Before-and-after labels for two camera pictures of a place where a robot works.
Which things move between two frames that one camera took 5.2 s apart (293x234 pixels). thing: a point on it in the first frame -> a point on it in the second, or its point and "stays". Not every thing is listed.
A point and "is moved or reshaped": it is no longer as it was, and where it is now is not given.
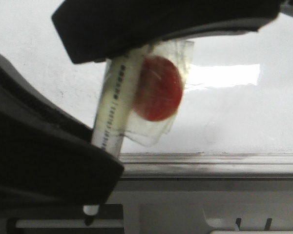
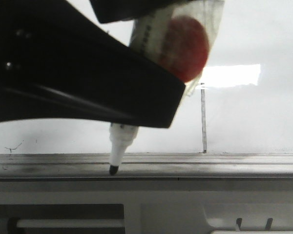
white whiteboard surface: (243, 93) stays
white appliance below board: (182, 205) stays
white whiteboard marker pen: (118, 90) is moved or reshaped
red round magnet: (158, 89) is moved or reshaped
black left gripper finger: (43, 159) -> (50, 59)
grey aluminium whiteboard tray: (212, 166) stays
